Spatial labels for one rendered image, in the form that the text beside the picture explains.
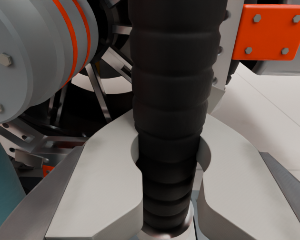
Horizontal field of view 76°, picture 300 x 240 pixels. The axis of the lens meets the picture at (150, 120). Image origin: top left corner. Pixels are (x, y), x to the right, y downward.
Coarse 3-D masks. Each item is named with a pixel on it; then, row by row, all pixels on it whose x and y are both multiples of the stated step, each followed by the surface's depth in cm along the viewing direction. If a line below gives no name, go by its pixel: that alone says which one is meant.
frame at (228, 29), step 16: (240, 0) 24; (240, 16) 25; (224, 32) 26; (224, 48) 27; (224, 64) 28; (224, 80) 30; (208, 112) 32; (0, 128) 38; (16, 128) 42; (32, 128) 44; (16, 144) 39; (32, 144) 41; (48, 144) 43; (64, 144) 44; (80, 144) 43; (16, 160) 41; (32, 160) 40; (48, 160) 42
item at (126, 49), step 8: (120, 8) 45; (120, 16) 44; (128, 16) 48; (104, 40) 47; (120, 40) 51; (128, 40) 51; (120, 48) 52; (128, 48) 52; (128, 56) 53; (104, 64) 55; (80, 72) 56; (104, 72) 56; (112, 72) 56
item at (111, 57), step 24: (96, 0) 37; (120, 0) 34; (120, 24) 36; (96, 72) 42; (120, 72) 41; (72, 96) 59; (96, 96) 44; (120, 96) 64; (48, 120) 47; (72, 120) 50; (96, 120) 52
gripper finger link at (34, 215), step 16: (64, 160) 8; (48, 176) 7; (64, 176) 7; (32, 192) 6; (48, 192) 6; (16, 208) 6; (32, 208) 6; (48, 208) 6; (16, 224) 5; (32, 224) 5; (48, 224) 5
